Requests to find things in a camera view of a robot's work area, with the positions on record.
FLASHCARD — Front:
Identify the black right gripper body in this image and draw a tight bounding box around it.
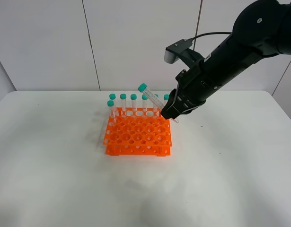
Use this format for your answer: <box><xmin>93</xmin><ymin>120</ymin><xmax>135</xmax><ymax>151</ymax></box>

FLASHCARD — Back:
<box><xmin>174</xmin><ymin>59</ymin><xmax>214</xmax><ymax>115</ymax></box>

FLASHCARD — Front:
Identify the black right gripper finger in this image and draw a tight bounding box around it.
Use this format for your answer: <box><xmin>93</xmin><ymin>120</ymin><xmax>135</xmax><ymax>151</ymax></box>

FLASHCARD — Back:
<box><xmin>161</xmin><ymin>89</ymin><xmax>183</xmax><ymax>120</ymax></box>

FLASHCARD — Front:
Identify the teal-capped test tube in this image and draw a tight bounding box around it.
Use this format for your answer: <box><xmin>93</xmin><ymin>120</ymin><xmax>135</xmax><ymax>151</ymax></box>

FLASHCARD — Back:
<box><xmin>107</xmin><ymin>100</ymin><xmax>116</xmax><ymax>122</ymax></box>
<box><xmin>138</xmin><ymin>83</ymin><xmax>179</xmax><ymax>123</ymax></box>

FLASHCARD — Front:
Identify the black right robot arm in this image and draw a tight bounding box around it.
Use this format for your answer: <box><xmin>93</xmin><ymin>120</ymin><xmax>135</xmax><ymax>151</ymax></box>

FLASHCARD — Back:
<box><xmin>161</xmin><ymin>0</ymin><xmax>291</xmax><ymax>119</ymax></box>

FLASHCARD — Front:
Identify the row tube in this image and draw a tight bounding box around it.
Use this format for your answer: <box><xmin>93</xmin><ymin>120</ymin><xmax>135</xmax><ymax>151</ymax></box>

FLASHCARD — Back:
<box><xmin>163</xmin><ymin>94</ymin><xmax>169</xmax><ymax>109</ymax></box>
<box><xmin>120</xmin><ymin>93</ymin><xmax>127</xmax><ymax>117</ymax></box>
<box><xmin>153</xmin><ymin>94</ymin><xmax>159</xmax><ymax>115</ymax></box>
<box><xmin>142</xmin><ymin>94</ymin><xmax>148</xmax><ymax>112</ymax></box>
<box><xmin>109</xmin><ymin>93</ymin><xmax>119</xmax><ymax>116</ymax></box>
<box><xmin>130</xmin><ymin>94</ymin><xmax>137</xmax><ymax>112</ymax></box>

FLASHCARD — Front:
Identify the orange test tube rack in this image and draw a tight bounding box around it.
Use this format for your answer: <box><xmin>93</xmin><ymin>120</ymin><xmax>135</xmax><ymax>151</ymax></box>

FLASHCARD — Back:
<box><xmin>103</xmin><ymin>107</ymin><xmax>172</xmax><ymax>157</ymax></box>

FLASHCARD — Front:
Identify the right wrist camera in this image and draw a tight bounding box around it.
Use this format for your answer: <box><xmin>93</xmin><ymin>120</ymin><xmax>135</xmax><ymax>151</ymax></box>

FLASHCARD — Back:
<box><xmin>164</xmin><ymin>38</ymin><xmax>204</xmax><ymax>68</ymax></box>

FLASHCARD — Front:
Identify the right camera cable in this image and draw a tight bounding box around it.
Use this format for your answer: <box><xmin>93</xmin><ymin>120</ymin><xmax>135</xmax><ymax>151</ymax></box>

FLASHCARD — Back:
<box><xmin>189</xmin><ymin>32</ymin><xmax>232</xmax><ymax>49</ymax></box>

